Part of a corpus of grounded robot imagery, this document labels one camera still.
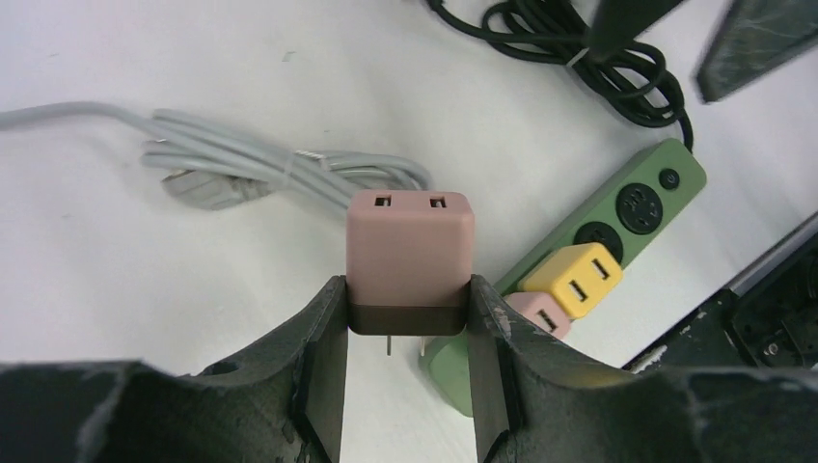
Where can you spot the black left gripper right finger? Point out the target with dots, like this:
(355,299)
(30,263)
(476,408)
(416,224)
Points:
(536,399)

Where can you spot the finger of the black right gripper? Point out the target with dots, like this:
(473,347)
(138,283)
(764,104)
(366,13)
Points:
(754,39)
(616,23)

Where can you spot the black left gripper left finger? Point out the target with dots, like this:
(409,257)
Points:
(279,399)

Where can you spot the green power strip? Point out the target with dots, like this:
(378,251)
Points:
(627,212)

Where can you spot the pink adapter plug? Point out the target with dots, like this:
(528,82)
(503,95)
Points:
(542,310)
(409,262)

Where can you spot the yellow adapter plug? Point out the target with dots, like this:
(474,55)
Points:
(578,277)

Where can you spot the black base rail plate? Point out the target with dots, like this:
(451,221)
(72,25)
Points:
(766,317)

